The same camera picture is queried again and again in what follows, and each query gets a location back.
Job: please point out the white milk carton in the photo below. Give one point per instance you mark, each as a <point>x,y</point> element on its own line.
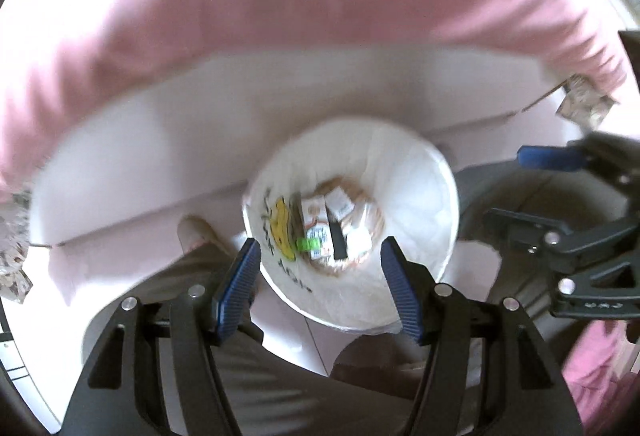
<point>339,205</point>

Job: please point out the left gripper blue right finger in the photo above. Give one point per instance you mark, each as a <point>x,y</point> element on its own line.
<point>409,284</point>

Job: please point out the bright green toy brick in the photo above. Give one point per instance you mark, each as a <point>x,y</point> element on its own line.
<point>308,244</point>

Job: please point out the floral bed skirt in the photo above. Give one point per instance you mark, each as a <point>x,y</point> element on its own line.
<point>583,104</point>

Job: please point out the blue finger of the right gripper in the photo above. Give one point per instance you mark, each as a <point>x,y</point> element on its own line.
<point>559,159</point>
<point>520,228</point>

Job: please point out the pink quilted jacket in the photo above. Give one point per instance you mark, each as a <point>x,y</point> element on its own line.
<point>602,396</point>

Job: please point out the small white red box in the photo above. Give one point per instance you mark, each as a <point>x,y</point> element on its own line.
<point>316,224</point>

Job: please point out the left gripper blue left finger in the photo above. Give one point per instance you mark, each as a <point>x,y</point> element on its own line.
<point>232,296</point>

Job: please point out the white trash bin with bag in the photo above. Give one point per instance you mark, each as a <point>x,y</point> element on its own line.
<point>408,177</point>

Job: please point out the snack wrapper in bin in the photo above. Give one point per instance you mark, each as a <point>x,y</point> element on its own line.
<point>362,228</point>

